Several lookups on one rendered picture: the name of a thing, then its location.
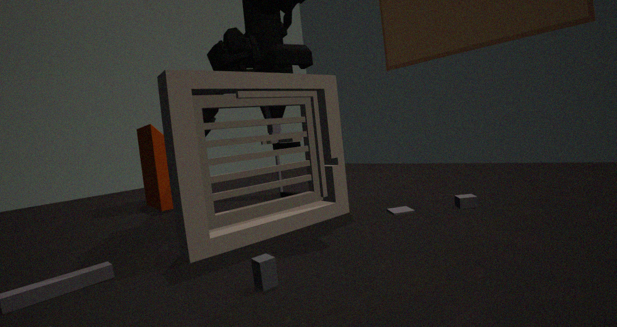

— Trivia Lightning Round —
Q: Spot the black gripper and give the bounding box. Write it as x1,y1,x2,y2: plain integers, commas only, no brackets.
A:
245,20,313,118

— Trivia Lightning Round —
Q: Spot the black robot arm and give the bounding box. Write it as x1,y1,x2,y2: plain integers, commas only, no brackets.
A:
202,0,305,123

